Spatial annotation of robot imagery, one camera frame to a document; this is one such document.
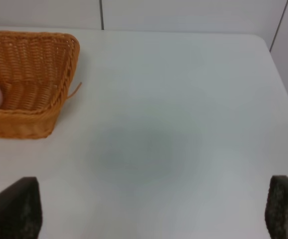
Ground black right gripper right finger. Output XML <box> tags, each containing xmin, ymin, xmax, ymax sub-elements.
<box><xmin>265</xmin><ymin>175</ymin><xmax>288</xmax><ymax>239</ymax></box>

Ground orange woven rectangular basket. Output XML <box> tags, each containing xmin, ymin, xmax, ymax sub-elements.
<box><xmin>0</xmin><ymin>31</ymin><xmax>80</xmax><ymax>139</ymax></box>

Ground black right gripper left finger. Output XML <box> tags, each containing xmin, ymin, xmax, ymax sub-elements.
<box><xmin>0</xmin><ymin>177</ymin><xmax>43</xmax><ymax>239</ymax></box>

